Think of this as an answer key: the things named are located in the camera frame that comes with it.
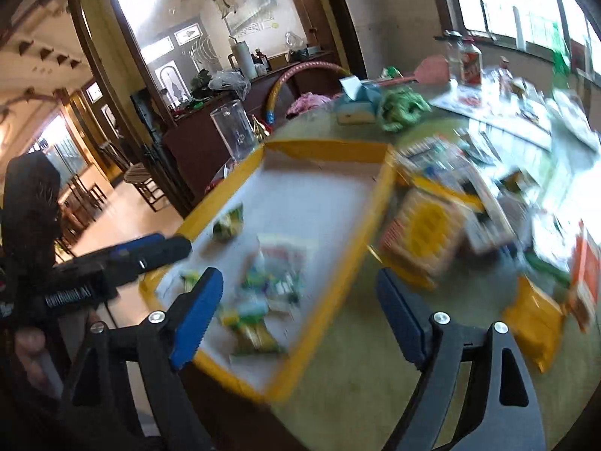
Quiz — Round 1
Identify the pale yellow box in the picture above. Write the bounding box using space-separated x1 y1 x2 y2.
335 103 377 126

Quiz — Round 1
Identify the grey plastic bag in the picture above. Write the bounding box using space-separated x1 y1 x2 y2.
208 70 252 99

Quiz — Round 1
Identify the white thermos jug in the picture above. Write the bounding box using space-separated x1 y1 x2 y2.
228 38 258 80

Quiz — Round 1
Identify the small golden ornament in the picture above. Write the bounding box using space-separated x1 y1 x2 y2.
249 115 271 144

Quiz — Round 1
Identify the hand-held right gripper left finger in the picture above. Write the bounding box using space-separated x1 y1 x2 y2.
59 267 225 451

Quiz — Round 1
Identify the white red-label liquor bottle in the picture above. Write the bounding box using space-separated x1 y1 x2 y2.
460 38 483 86

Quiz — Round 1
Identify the small green snack packet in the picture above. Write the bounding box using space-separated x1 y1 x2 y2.
213 203 245 244

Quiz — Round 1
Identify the green plastic bag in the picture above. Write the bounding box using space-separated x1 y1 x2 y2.
378 89 433 133

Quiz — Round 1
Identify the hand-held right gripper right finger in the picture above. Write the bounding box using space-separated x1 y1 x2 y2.
376 267 548 451

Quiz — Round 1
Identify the yellow green snack packet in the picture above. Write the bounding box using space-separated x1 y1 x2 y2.
220 304 288 357

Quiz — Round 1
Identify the green printed bag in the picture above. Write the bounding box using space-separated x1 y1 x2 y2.
549 23 572 80

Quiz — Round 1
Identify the teal tissue box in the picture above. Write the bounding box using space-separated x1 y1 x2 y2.
339 76 384 106

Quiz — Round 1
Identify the pink fly swatter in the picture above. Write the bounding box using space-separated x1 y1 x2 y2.
376 55 452 86

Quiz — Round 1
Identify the small clear bottle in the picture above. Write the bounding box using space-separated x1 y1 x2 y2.
498 56 515 99

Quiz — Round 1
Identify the tall clear plastic container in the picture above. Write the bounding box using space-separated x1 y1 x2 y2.
210 100 260 163

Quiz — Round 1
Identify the wooden chair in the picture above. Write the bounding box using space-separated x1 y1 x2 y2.
100 140 171 213

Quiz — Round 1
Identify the dark wooden sideboard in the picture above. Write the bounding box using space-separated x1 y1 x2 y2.
160 49 350 200

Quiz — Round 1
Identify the colourful hula hoop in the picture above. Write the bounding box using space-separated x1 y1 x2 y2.
264 61 354 129

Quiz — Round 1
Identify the clear glass jar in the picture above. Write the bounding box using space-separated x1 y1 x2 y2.
444 31 464 80

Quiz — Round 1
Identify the pink cloth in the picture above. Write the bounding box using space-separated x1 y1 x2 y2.
286 92 332 116

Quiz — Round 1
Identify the colourful snack packet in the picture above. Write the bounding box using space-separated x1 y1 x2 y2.
398 135 499 198

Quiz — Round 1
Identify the orange white snack packet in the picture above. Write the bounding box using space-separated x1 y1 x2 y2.
566 221 601 332

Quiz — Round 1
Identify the white black snack packet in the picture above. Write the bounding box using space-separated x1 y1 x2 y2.
464 183 518 255

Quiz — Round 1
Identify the printed paper sheet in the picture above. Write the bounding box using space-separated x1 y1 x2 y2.
431 83 556 151

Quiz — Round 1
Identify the person's left hand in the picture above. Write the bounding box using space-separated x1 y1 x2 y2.
13 326 64 398

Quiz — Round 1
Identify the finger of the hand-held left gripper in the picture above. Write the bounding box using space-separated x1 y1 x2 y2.
106 236 193 275
107 232 166 259

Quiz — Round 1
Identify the white pink snack packet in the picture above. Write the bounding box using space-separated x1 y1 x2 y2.
257 235 311 294

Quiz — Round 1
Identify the yellow tray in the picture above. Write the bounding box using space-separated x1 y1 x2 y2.
138 138 400 405

